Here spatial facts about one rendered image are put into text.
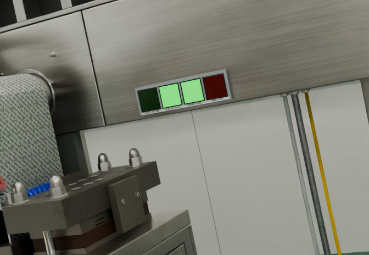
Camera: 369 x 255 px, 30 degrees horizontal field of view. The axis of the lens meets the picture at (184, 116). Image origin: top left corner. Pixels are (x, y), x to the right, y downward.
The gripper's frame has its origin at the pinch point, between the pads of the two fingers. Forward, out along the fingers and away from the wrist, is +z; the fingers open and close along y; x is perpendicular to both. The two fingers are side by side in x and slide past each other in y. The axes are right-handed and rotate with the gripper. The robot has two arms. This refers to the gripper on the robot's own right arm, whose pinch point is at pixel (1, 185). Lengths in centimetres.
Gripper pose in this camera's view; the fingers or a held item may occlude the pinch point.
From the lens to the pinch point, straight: 158.7
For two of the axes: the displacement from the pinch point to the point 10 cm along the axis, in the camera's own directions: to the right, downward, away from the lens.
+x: 0.5, -9.1, 4.0
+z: 4.8, 3.7, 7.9
